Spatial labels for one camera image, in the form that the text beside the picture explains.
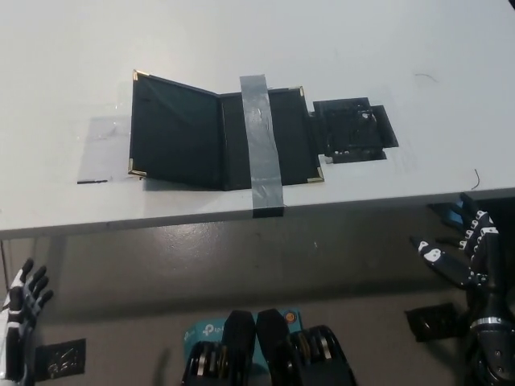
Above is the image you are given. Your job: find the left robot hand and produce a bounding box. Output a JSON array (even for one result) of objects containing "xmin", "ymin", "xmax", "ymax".
[{"xmin": 0, "ymin": 258, "xmax": 55, "ymax": 384}]

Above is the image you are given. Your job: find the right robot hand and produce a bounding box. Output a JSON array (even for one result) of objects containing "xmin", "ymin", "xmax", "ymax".
[{"xmin": 409, "ymin": 208, "xmax": 506, "ymax": 323}]

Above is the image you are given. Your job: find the black diary with gold corners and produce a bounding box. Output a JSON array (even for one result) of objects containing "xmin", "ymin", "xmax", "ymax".
[{"xmin": 127, "ymin": 68, "xmax": 326, "ymax": 192}]

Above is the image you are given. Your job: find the black and blue floor tape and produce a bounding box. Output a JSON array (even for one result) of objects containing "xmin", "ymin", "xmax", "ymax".
[{"xmin": 427, "ymin": 193, "xmax": 474, "ymax": 228}]

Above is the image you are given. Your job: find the black floor tape patch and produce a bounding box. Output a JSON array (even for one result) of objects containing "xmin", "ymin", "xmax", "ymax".
[
  {"xmin": 405, "ymin": 303, "xmax": 471, "ymax": 343},
  {"xmin": 35, "ymin": 338, "xmax": 88, "ymax": 381}
]

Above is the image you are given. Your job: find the clear glossy tape patch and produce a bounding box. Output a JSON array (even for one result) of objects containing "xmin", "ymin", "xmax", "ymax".
[{"xmin": 76, "ymin": 116, "xmax": 134, "ymax": 186}]

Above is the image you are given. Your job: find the black taped square patch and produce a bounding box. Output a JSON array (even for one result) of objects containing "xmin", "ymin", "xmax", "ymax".
[{"xmin": 307, "ymin": 96, "xmax": 400, "ymax": 164}]

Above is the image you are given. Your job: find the grey duct tape strip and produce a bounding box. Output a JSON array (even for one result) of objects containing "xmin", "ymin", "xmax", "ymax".
[{"xmin": 239, "ymin": 74, "xmax": 288, "ymax": 220}]

